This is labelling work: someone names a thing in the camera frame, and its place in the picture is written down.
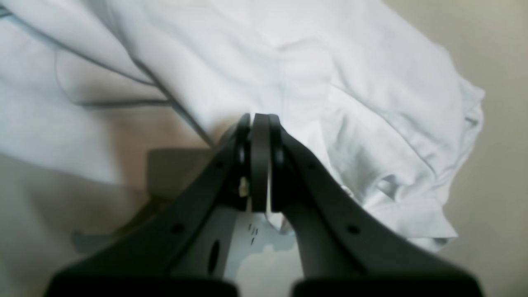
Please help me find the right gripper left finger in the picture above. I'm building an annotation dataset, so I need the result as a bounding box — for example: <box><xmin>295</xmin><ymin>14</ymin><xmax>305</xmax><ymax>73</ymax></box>
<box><xmin>45</xmin><ymin>113</ymin><xmax>271</xmax><ymax>297</ymax></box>

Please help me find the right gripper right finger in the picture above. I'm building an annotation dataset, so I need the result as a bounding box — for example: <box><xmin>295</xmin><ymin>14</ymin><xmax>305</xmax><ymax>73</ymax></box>
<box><xmin>269</xmin><ymin>115</ymin><xmax>483</xmax><ymax>297</ymax></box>

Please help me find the white T-shirt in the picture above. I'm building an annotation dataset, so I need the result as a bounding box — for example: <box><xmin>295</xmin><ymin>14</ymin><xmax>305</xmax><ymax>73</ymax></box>
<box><xmin>1</xmin><ymin>0</ymin><xmax>484</xmax><ymax>252</ymax></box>

